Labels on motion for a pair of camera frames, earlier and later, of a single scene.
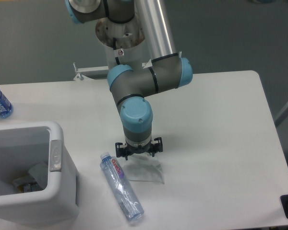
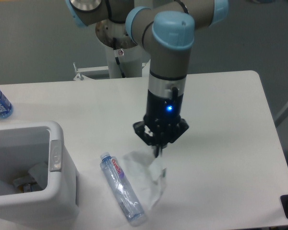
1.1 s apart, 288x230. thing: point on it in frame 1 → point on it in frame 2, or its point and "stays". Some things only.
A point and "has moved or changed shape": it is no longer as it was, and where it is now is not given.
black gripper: [155, 146] → [163, 112]
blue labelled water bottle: [0, 105] stays
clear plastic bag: [143, 167] has moved or changed shape
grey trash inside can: [35, 180] stays
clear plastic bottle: [122, 187] stays
